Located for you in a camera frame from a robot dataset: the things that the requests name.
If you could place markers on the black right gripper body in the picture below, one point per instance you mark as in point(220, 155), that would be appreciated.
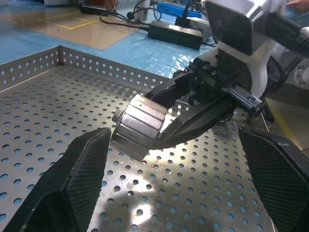
point(222, 79)

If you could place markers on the black power adapter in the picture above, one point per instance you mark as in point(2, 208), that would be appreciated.
point(93, 9)
point(173, 36)

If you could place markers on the blue plastic crate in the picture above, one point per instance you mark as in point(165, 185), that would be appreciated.
point(173, 8)

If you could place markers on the perforated metal tray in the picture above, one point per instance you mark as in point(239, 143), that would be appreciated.
point(181, 188)

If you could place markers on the brown cardboard mat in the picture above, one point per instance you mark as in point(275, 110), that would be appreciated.
point(84, 36)

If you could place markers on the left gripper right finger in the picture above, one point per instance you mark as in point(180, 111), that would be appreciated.
point(285, 188)

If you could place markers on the bystander bare hand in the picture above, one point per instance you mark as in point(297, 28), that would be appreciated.
point(300, 6)

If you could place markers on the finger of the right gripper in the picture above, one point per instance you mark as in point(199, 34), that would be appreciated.
point(190, 125)
point(173, 90)

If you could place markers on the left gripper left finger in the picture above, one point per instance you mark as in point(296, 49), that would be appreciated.
point(72, 188)

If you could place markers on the blue plastic table cover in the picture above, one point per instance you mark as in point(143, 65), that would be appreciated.
point(149, 58)

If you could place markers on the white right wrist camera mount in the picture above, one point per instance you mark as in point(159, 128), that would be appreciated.
point(260, 72)

